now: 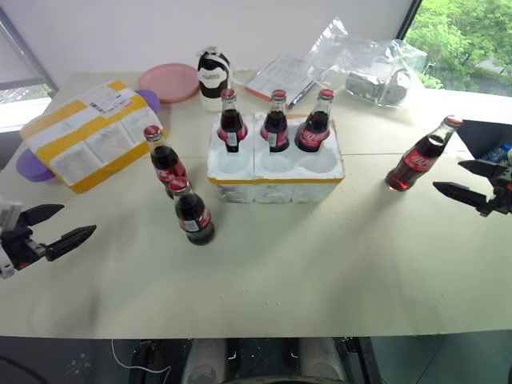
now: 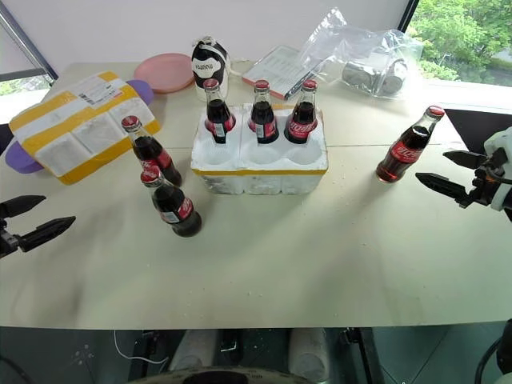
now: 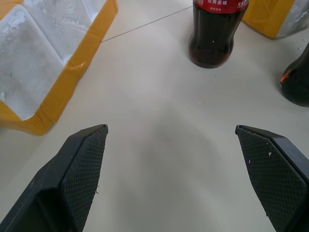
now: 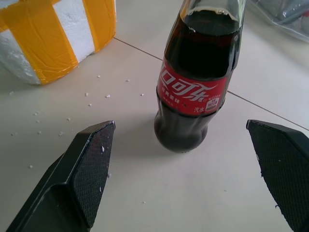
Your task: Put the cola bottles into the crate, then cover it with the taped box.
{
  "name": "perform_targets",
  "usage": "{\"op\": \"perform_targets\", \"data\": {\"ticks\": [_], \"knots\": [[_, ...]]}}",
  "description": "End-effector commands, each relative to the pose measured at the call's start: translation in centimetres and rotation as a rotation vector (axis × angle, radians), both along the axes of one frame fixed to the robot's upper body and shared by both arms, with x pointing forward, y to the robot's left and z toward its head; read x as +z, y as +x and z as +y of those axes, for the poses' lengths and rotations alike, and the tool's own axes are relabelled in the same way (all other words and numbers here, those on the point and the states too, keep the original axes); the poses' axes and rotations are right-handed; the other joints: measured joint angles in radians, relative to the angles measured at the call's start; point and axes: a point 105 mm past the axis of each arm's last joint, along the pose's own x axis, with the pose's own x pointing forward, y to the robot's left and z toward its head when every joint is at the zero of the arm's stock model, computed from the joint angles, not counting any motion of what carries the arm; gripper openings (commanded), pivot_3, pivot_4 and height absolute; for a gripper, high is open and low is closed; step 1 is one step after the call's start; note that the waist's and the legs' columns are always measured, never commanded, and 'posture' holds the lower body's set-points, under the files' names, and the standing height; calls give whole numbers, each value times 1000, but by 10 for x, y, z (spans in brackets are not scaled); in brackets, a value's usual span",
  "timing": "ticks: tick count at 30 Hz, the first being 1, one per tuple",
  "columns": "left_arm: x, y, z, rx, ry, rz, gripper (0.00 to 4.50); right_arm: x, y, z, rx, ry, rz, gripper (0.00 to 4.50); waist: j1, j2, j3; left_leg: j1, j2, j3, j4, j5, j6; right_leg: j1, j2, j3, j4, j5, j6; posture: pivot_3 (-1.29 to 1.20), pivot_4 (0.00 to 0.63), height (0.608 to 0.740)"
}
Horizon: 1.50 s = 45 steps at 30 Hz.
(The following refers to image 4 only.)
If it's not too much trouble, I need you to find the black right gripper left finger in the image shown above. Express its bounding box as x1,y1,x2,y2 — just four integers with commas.
6,120,116,232

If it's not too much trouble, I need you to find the clear plastic bag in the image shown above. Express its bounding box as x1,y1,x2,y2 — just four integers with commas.
248,0,309,44

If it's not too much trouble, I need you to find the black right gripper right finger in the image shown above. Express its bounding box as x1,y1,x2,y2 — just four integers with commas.
246,119,309,232

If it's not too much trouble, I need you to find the white foam box, yellow tape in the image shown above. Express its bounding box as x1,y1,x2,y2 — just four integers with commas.
0,0,117,86

